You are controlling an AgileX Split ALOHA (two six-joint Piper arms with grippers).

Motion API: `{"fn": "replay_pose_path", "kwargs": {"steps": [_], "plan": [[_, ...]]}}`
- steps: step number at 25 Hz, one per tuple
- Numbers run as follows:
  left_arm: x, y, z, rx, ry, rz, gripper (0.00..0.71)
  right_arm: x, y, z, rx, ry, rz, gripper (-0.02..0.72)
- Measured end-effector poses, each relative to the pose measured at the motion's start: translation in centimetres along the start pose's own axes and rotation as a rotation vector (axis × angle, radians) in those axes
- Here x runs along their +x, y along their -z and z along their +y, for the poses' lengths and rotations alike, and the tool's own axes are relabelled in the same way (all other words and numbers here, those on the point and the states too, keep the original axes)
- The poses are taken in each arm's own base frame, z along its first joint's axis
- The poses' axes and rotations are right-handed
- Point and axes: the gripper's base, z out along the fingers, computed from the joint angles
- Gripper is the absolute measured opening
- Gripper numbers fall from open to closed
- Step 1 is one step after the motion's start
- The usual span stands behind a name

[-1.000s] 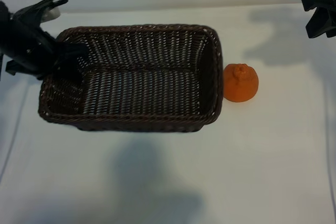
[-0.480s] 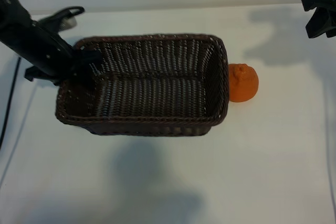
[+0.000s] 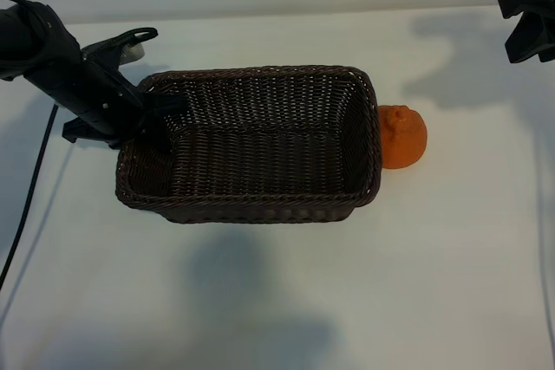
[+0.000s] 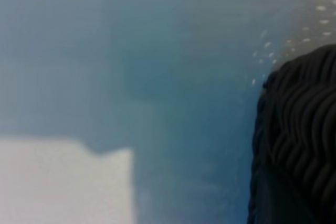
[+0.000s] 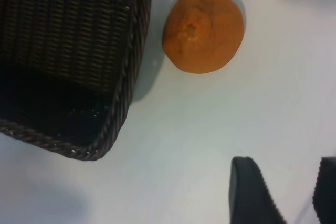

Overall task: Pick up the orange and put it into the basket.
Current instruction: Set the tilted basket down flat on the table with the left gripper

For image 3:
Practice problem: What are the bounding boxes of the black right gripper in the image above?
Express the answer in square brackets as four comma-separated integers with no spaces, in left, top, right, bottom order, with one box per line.
[496,0,555,64]

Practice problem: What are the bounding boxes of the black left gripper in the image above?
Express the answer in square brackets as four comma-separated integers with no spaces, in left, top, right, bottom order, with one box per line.
[46,55,191,156]

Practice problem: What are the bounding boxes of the dark brown woven basket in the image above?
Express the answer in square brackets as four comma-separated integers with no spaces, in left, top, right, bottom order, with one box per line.
[114,65,383,224]

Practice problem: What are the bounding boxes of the orange fruit with knobbly stem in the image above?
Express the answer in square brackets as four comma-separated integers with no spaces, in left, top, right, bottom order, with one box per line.
[377,103,429,170]

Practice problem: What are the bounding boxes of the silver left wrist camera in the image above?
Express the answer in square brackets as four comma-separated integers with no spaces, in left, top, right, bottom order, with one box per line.
[81,38,147,68]

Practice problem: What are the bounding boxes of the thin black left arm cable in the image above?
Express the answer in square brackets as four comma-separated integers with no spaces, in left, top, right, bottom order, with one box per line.
[0,103,60,291]

